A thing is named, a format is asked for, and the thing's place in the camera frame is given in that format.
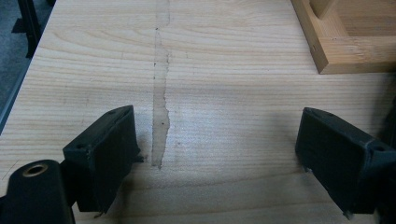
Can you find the wooden three-tier shoe rack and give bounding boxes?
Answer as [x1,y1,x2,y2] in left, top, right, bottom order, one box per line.
[290,0,396,76]

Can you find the worn clear tape strip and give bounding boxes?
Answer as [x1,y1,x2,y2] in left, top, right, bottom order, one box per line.
[150,0,172,170]

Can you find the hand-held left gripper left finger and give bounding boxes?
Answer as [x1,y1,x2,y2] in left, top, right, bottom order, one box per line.
[63,105,142,215]

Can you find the black metal stand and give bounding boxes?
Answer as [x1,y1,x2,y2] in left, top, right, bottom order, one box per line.
[11,0,57,60]

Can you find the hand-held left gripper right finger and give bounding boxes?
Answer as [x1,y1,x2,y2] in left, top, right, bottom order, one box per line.
[294,106,396,217]

